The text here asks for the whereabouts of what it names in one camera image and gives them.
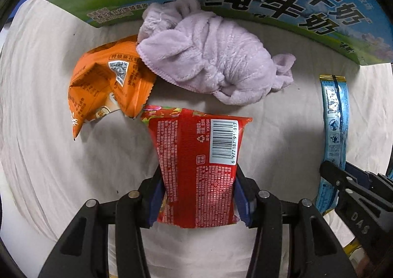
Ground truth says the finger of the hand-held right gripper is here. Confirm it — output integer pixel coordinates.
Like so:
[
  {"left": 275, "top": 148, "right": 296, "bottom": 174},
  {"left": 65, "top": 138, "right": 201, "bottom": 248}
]
[
  {"left": 345, "top": 162, "right": 393, "bottom": 197},
  {"left": 319, "top": 160, "right": 393, "bottom": 268}
]

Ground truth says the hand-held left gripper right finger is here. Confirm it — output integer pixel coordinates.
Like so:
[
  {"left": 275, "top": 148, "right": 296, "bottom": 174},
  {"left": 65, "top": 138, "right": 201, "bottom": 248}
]
[{"left": 234, "top": 167, "right": 359, "bottom": 278}]

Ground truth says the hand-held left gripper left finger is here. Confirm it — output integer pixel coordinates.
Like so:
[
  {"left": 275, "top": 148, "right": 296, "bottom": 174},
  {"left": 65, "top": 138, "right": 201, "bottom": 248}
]
[{"left": 38, "top": 170, "right": 165, "bottom": 278}]

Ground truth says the red snack packet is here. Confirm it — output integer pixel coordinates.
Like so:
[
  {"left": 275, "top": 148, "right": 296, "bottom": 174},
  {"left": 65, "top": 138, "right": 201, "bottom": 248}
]
[{"left": 140, "top": 105, "right": 253, "bottom": 229}]

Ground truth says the blue snack packet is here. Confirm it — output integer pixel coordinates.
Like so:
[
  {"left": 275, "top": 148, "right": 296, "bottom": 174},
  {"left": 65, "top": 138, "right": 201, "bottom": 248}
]
[{"left": 316, "top": 74, "right": 351, "bottom": 215}]

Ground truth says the yellow packet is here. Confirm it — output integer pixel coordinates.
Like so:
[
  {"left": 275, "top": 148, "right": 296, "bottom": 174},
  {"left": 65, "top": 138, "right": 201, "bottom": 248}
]
[{"left": 344, "top": 239, "right": 363, "bottom": 255}]

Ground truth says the orange snack packet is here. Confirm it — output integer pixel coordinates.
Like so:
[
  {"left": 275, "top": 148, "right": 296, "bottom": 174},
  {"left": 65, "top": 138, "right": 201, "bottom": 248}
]
[{"left": 68, "top": 35, "right": 154, "bottom": 141}]

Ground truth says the white cloth sheet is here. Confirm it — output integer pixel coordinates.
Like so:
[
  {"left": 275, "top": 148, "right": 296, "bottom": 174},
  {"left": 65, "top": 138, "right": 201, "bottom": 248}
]
[{"left": 0, "top": 0, "right": 393, "bottom": 278}]

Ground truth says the purple fluffy towel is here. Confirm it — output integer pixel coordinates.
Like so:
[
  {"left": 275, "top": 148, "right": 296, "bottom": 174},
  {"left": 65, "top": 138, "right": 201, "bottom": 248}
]
[{"left": 136, "top": 0, "right": 297, "bottom": 106}]

